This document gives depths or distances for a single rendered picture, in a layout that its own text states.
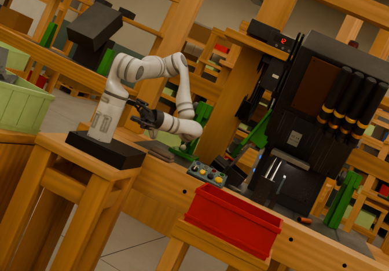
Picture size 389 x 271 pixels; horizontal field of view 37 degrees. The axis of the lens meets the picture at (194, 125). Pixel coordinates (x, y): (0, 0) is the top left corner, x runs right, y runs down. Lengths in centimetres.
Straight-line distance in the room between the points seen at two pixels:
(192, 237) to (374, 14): 148
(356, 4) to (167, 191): 129
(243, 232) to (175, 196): 43
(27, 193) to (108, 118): 39
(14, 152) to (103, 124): 37
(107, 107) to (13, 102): 35
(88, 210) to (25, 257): 49
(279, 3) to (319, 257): 126
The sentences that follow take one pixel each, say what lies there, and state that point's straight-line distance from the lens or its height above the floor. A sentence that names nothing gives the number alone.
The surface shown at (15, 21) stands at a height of 96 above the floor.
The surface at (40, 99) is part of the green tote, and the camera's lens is 234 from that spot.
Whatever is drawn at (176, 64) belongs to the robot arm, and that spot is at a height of 128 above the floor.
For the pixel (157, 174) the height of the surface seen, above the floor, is 85.
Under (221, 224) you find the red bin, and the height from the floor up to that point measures 85.
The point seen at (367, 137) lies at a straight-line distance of 940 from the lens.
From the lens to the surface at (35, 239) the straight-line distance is 247.
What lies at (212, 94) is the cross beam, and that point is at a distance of 300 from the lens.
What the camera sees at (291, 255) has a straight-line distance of 232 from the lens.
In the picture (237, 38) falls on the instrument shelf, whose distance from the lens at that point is 280.
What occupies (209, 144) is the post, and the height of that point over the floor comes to 99.
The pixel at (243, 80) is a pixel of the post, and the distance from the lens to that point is 290.
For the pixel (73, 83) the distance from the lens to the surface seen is 1134.
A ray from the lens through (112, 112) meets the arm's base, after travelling 217.
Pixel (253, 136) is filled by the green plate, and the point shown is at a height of 113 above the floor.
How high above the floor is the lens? 125
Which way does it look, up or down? 4 degrees down
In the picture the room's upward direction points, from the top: 25 degrees clockwise
